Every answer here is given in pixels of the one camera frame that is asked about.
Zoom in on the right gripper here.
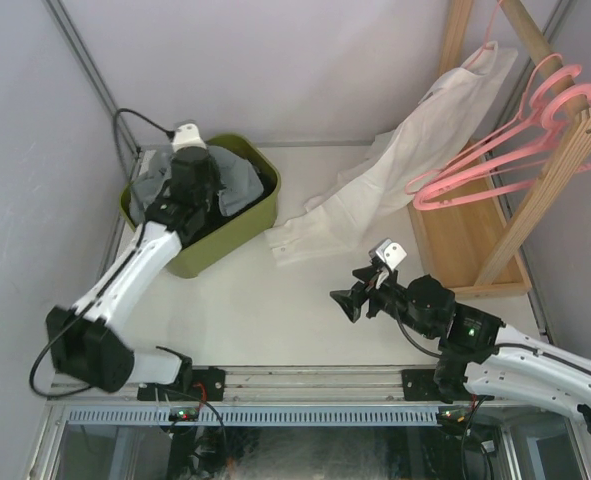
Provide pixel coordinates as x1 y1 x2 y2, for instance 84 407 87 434
331 264 435 340

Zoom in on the white shirt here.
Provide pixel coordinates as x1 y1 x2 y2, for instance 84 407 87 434
266 41 517 265

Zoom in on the grey shirt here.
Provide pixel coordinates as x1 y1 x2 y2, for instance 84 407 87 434
132 145 264 218

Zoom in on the pink hanger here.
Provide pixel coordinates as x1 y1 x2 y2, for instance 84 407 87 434
404 52 566 196
414 82 591 206
409 64 591 211
462 0 503 69

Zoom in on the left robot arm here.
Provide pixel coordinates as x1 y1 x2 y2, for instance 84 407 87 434
41 146 221 400

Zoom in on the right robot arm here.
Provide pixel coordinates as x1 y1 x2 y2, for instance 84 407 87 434
330 265 591 435

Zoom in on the green plastic basket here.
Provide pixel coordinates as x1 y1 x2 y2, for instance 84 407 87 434
117 134 281 284

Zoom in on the wooden clothes rack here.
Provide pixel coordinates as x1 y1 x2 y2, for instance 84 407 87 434
410 1 591 298

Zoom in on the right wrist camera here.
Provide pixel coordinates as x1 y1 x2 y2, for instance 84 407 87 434
369 238 407 271

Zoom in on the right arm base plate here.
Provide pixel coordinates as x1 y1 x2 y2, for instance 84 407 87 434
401 368 443 402

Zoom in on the aluminium frame rail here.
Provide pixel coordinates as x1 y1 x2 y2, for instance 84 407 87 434
47 364 591 407

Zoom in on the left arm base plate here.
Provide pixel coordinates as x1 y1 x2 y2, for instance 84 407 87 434
136 367 226 402

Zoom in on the right camera cable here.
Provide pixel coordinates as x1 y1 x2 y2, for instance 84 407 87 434
394 272 591 386

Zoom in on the camera cable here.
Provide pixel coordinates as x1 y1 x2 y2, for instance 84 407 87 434
394 272 591 386
28 107 176 399

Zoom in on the left camera cable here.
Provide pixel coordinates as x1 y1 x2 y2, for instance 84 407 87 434
28 107 176 399

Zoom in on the slotted cable duct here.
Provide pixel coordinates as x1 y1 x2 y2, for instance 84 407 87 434
65 405 439 427

